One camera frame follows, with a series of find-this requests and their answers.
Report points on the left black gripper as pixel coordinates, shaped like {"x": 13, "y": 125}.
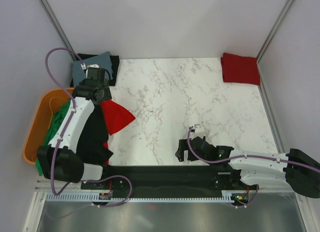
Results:
{"x": 107, "y": 96}

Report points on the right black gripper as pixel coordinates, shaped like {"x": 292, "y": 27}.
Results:
{"x": 182, "y": 146}

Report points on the black t shirt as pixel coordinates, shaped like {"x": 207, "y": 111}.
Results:
{"x": 115, "y": 59}
{"x": 91, "y": 147}

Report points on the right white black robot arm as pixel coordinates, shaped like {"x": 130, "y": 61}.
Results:
{"x": 294, "y": 170}

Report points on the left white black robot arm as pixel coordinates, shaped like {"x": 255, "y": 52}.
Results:
{"x": 58, "y": 160}

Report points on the folded grey t shirt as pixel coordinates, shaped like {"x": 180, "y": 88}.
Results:
{"x": 103, "y": 61}

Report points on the bright red t shirt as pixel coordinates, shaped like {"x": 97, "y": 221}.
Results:
{"x": 116, "y": 116}

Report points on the folded black t shirt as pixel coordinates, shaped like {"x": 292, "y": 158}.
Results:
{"x": 115, "y": 59}

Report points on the green t shirt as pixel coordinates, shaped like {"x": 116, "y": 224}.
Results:
{"x": 56, "y": 122}

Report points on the orange plastic bin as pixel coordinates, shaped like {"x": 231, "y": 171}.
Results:
{"x": 50, "y": 103}

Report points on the folded dark red t shirt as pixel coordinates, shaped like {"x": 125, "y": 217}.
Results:
{"x": 240, "y": 69}

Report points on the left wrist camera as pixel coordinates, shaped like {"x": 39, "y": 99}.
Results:
{"x": 95, "y": 72}

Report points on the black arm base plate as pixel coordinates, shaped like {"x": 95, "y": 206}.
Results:
{"x": 188, "y": 181}

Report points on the left aluminium frame post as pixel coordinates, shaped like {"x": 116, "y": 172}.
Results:
{"x": 55, "y": 23}

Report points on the aluminium frame post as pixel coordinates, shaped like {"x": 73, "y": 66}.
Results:
{"x": 55, "y": 23}
{"x": 274, "y": 29}

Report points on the slotted grey cable duct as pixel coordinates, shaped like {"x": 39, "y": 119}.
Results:
{"x": 99, "y": 197}

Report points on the right aluminium frame post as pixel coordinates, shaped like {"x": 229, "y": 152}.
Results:
{"x": 274, "y": 29}

